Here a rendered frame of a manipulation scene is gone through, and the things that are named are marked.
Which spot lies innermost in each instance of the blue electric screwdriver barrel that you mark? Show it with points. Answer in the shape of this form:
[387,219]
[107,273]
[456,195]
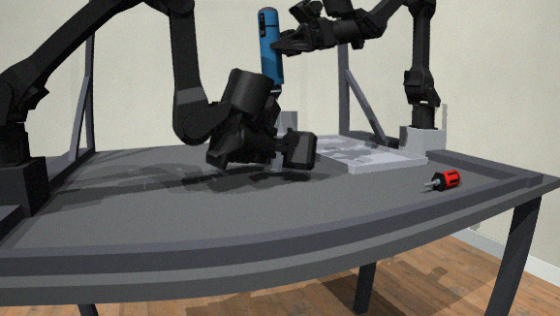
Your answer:
[271,59]

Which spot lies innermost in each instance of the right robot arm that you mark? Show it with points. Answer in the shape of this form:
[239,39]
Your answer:
[22,87]

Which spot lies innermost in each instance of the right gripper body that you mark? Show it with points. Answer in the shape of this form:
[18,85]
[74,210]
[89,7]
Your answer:
[299,148]

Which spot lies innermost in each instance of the shiny grey metal cylinder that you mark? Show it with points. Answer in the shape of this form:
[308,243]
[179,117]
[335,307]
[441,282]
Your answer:
[276,164]

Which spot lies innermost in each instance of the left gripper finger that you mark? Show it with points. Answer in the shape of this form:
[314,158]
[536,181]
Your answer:
[299,41]
[287,52]

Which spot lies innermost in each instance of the grey l-shaped bracket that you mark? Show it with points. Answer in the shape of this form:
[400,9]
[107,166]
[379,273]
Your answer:
[286,119]

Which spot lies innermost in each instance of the red hand screwdriver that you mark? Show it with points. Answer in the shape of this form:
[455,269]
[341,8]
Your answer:
[444,180]

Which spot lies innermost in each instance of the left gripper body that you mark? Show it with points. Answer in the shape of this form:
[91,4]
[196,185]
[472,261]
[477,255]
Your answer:
[326,33]

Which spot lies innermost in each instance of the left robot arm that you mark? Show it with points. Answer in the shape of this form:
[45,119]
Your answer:
[418,82]

